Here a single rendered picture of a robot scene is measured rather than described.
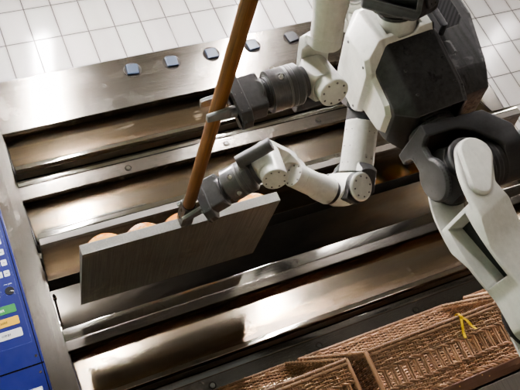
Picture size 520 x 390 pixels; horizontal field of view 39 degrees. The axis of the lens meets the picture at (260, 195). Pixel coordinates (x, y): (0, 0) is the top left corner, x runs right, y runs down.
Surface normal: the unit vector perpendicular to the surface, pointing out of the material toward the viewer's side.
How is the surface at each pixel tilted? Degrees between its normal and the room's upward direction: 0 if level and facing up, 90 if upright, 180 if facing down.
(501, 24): 90
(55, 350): 90
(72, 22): 90
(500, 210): 113
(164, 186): 70
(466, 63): 90
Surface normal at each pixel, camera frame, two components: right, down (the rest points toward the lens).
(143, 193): 0.05, -0.73
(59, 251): 0.41, 0.75
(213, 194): -0.34, -0.25
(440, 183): -0.89, 0.26
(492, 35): 0.19, -0.47
